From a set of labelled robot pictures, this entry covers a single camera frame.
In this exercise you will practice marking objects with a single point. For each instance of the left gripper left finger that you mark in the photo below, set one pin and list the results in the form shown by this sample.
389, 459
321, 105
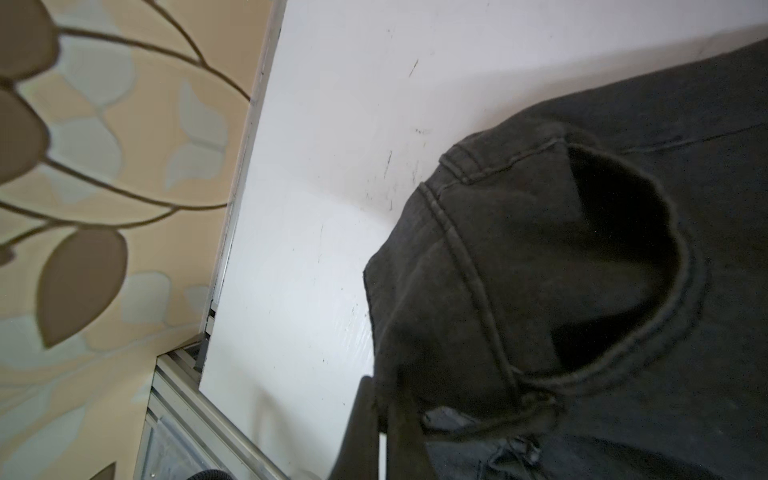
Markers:
358, 457

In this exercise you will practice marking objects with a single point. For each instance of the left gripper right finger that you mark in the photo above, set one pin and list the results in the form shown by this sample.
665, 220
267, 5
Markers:
407, 457

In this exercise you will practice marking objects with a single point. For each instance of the black trousers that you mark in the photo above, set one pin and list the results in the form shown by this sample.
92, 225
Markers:
580, 292

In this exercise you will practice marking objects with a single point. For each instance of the aluminium frame rail front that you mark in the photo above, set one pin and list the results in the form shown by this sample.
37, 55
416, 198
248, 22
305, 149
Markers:
184, 434

